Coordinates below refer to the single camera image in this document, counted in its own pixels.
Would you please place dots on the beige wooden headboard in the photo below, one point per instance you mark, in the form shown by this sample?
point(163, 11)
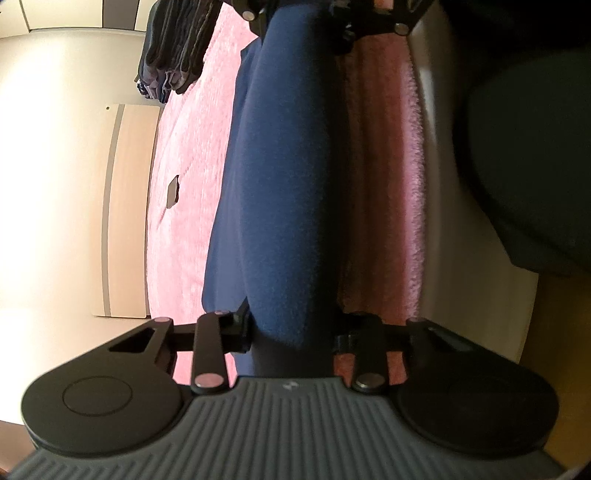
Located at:
point(129, 207)

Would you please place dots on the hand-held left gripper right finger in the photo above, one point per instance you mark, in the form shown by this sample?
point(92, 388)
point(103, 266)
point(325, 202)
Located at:
point(346, 344)

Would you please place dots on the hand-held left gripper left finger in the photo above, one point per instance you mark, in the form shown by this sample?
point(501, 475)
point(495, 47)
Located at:
point(238, 330)

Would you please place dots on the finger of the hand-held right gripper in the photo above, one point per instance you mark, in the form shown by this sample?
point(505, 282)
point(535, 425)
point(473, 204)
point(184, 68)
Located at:
point(388, 21)
point(251, 14)

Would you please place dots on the navy blue shirt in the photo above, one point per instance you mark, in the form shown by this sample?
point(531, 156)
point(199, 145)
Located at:
point(277, 184)

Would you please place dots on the stack of folded dark clothes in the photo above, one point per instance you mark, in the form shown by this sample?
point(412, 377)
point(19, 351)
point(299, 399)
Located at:
point(178, 41)

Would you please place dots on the small black tag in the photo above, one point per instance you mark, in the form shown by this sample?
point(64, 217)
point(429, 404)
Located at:
point(172, 189)

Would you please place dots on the pink blanket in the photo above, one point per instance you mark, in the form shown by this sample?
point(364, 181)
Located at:
point(194, 184)

